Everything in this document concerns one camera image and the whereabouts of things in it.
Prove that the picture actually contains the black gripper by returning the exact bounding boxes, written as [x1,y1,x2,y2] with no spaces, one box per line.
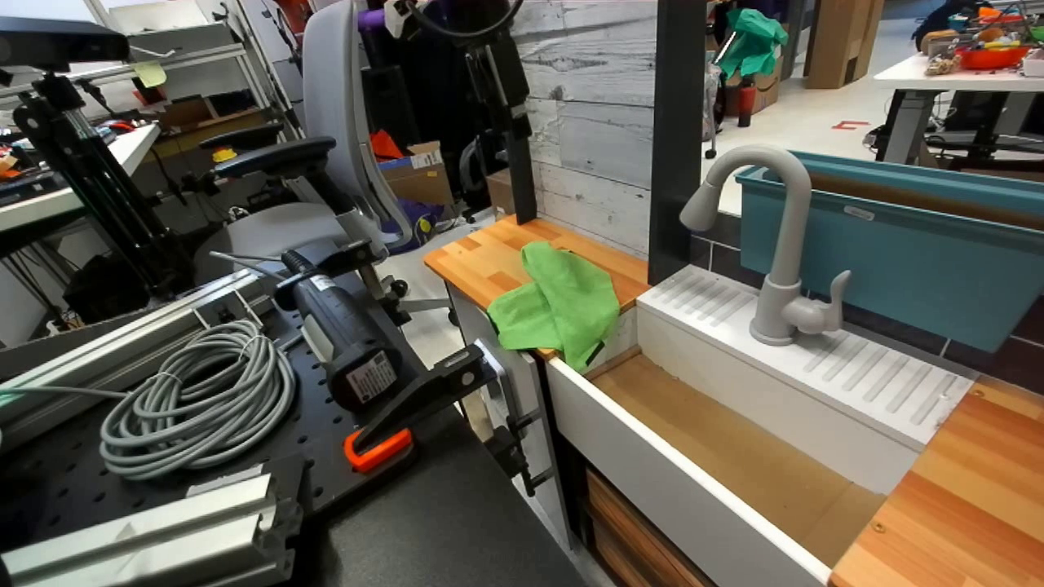
[465,35,536,142]

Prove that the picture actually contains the green towel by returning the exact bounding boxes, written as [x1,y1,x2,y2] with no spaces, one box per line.
[483,237,623,376]

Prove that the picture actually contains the grey wood-pattern back panel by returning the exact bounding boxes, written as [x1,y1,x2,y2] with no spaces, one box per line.
[509,0,664,261]

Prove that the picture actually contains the cardboard box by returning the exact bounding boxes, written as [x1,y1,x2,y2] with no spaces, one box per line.
[376,139,458,212]

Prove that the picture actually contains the grey office chair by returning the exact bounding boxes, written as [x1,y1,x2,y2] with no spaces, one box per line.
[213,0,419,267]

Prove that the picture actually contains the black box with white label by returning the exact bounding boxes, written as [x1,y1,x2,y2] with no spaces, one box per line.
[284,237,408,416]

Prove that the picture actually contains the grey cabinet front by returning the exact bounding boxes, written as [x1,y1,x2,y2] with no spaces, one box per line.
[446,287,563,516]

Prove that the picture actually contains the black clamp with orange trigger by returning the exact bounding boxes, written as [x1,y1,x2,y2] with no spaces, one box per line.
[344,335,561,500]

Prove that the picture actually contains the tall wooden cabinet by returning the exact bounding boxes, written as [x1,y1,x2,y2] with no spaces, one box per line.
[804,0,888,91]

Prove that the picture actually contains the grey kitchen faucet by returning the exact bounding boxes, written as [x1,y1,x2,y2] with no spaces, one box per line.
[678,142,854,350]

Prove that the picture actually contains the white sink basin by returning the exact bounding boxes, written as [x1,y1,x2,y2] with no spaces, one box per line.
[544,261,979,587]

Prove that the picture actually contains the black tripod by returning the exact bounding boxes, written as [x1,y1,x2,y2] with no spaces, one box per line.
[11,72,202,301]

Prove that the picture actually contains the white table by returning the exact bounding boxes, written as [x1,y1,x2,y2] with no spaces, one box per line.
[870,50,1044,171]

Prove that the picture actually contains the teal plastic bin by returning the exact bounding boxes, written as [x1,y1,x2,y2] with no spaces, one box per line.
[739,151,1044,354]

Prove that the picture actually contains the red bowl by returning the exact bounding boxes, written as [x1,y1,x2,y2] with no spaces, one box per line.
[957,42,1030,76]

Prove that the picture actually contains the short aluminium profile block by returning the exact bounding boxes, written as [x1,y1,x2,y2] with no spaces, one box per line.
[0,467,287,587]

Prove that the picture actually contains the black slanted frame post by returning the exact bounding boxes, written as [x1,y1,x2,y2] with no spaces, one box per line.
[507,109,538,229]

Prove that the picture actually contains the black upright frame post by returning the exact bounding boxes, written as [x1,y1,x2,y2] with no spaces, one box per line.
[647,0,710,287]

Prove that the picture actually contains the grey coiled cable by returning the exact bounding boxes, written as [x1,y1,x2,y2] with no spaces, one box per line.
[99,315,300,486]

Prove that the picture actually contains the long aluminium rail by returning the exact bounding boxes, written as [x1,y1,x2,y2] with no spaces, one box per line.
[0,264,276,436]

